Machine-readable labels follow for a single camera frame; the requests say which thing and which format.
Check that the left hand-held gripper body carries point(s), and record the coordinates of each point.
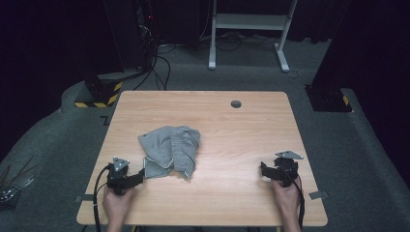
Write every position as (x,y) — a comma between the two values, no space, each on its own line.
(118,176)

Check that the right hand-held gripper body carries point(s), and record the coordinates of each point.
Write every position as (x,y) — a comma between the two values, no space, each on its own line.
(286,167)

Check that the grey fabric garment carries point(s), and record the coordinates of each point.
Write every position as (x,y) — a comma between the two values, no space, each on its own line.
(161,148)

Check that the person's left hand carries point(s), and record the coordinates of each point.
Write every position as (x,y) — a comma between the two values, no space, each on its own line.
(116,203)

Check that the person's right hand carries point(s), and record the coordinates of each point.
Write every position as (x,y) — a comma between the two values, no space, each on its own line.
(286,198)

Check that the grey tape strip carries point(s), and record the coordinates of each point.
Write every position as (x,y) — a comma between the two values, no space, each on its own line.
(318,194)
(84,197)

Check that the black column with dark base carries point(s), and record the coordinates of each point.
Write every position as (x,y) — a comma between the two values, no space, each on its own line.
(335,96)

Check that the black column with striped base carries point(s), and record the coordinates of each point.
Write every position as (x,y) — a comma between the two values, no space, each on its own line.
(96,93)

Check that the folded metal tripod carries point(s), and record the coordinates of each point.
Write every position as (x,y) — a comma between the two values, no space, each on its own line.
(13,190)

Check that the white metal stand frame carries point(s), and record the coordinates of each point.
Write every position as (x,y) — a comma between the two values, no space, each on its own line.
(248,21)

